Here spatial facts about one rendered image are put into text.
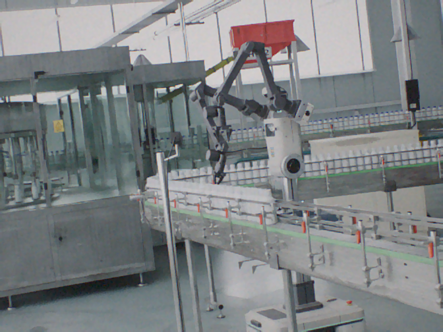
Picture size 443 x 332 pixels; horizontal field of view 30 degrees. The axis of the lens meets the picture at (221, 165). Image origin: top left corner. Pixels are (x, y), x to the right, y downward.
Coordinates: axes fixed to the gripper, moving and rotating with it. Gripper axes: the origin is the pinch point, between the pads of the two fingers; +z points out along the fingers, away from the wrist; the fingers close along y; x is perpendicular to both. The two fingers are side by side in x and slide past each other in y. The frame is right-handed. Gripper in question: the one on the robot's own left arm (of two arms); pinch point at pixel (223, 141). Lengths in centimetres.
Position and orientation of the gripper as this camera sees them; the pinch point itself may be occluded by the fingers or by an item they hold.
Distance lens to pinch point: 496.2
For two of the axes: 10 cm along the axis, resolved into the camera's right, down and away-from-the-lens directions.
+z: 1.1, 9.9, 0.5
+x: -3.3, -0.1, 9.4
